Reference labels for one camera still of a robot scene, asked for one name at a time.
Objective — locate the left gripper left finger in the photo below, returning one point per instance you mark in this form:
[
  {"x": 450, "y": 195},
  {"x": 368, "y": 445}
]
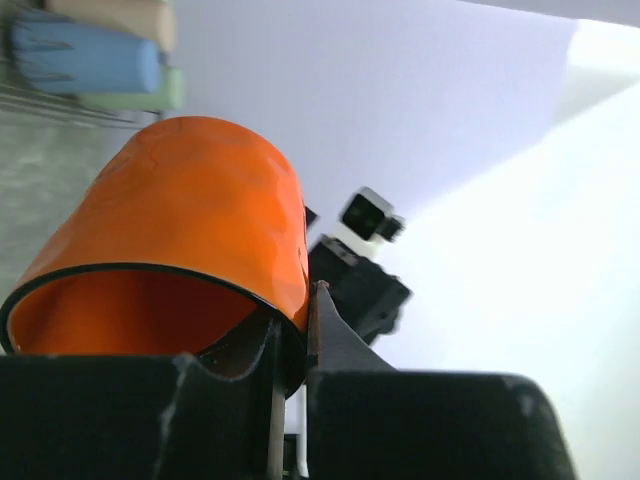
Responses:
[{"x": 146, "y": 417}]

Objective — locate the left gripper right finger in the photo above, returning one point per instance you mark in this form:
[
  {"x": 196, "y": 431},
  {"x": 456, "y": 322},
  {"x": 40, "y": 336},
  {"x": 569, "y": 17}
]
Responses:
[{"x": 367, "y": 420}]

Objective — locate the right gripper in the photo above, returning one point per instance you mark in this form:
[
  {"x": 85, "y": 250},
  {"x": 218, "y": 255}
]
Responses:
[{"x": 366, "y": 296}]

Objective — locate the orange glass mug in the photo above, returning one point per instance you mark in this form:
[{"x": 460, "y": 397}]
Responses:
[{"x": 193, "y": 226}]

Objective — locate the tall green plastic cup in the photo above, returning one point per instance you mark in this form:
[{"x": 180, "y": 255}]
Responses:
[{"x": 169, "y": 96}]

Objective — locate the beige plastic cup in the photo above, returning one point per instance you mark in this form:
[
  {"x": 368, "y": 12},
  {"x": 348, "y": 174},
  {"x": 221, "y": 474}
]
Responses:
[{"x": 150, "y": 19}]

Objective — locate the blue plastic cup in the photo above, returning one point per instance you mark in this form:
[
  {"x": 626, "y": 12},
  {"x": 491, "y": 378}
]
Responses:
[{"x": 60, "y": 56}]

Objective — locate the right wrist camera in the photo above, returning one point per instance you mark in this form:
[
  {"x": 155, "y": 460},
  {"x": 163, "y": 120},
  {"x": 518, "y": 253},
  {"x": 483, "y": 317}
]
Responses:
[{"x": 367, "y": 223}]

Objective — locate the black wire dish rack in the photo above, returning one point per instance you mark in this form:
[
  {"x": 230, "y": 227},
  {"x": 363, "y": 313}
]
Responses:
[{"x": 21, "y": 101}]

